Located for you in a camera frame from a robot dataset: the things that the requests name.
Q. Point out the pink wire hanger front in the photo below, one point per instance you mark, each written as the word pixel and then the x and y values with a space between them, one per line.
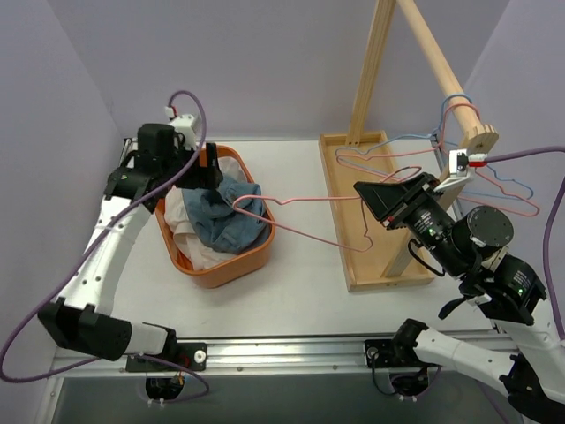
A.
pixel 342 154

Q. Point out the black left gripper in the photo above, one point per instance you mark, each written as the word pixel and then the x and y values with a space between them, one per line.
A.
pixel 205 168

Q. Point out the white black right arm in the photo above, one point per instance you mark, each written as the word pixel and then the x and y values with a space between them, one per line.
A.
pixel 506 290

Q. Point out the white ruffled skirt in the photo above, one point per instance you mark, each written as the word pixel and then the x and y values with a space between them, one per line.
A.
pixel 184 237

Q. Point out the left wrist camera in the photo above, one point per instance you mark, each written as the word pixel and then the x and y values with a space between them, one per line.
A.
pixel 185 124

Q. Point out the blue wire hanger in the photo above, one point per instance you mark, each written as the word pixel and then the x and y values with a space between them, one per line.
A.
pixel 511 189

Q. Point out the pink wire hanger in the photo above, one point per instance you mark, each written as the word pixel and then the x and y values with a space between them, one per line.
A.
pixel 299 222
pixel 342 154

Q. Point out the orange plastic basket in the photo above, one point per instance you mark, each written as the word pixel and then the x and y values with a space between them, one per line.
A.
pixel 230 270

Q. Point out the wooden clothes rack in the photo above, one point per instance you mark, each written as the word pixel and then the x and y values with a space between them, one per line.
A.
pixel 375 241

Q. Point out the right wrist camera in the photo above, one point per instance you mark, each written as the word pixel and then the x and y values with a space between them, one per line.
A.
pixel 461 169

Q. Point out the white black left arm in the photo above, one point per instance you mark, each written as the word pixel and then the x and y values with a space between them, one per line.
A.
pixel 79 318

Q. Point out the aluminium mounting rail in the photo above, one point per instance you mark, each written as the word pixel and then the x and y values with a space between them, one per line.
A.
pixel 277 356

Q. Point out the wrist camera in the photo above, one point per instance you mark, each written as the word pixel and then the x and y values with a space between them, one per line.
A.
pixel 185 124
pixel 461 169

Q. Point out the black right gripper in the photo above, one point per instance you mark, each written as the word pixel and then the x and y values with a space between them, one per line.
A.
pixel 407 203

